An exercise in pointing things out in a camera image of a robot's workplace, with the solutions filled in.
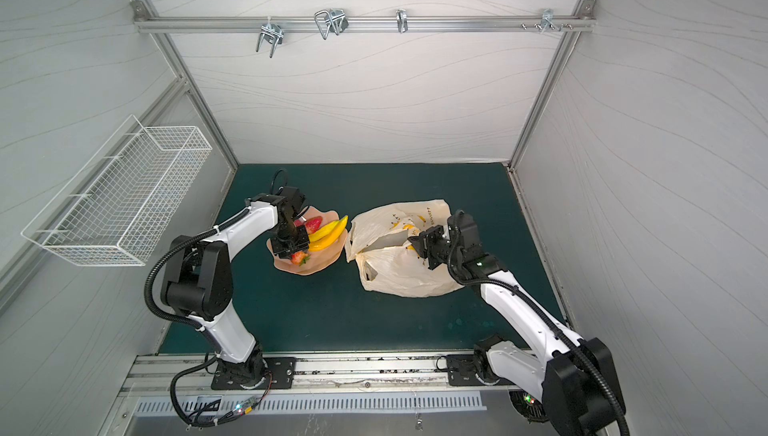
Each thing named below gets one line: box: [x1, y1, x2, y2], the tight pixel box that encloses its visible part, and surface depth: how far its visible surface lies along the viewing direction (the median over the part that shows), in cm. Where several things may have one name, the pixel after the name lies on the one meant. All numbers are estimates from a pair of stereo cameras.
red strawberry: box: [290, 251, 311, 266], surface depth 90 cm
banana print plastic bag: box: [345, 200, 464, 298], surface depth 82 cm
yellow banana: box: [308, 215, 349, 252], surface depth 97 cm
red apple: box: [305, 216, 322, 234], surface depth 97 cm
